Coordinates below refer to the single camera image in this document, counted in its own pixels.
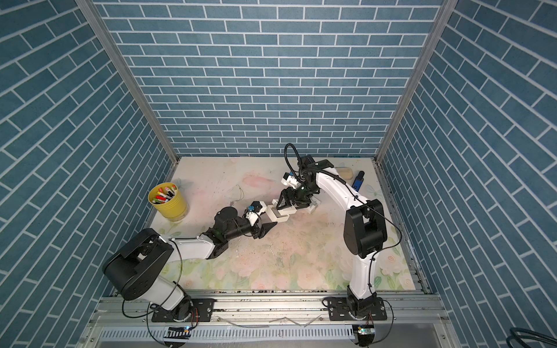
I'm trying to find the black cable bottom right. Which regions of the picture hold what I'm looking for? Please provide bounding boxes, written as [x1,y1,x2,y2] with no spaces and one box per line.
[505,327,557,348]

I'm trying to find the markers in cup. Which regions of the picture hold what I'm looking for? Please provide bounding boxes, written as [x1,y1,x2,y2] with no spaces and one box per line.
[148,184,178,205]

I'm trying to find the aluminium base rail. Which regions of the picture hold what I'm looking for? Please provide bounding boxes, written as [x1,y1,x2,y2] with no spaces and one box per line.
[78,291,458,347]

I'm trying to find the silver necklace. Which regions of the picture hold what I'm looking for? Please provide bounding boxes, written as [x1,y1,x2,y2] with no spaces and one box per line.
[228,184,247,209]

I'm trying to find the yellow cup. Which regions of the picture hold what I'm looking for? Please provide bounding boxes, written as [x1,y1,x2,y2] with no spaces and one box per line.
[148,182,189,222]

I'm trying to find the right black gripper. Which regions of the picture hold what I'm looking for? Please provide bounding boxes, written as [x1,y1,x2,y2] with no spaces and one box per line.
[278,183,320,210]

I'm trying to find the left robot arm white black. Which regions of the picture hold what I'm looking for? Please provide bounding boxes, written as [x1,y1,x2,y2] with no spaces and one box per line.
[102,202,278,322]

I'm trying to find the blue black marker pen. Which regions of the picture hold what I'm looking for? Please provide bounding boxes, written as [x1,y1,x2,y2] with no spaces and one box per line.
[352,171,365,191]

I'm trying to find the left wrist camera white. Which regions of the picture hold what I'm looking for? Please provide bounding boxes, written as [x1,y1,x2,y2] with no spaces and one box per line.
[244,201,267,223]

